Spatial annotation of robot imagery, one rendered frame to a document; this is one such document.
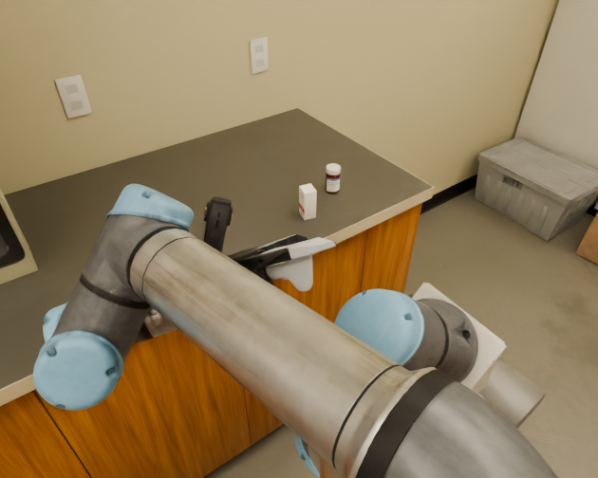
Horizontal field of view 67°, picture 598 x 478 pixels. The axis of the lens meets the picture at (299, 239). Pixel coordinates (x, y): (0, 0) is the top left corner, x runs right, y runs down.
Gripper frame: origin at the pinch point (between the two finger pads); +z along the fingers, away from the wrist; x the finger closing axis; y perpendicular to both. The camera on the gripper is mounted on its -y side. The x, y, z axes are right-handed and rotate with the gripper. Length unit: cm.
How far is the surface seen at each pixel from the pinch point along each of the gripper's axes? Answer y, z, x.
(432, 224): 35, 117, -192
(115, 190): -23, -35, -83
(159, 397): 34, -38, -60
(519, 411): 42, 28, -9
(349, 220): 5, 23, -58
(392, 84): -41, 87, -137
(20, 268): -8, -56, -56
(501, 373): 37, 30, -15
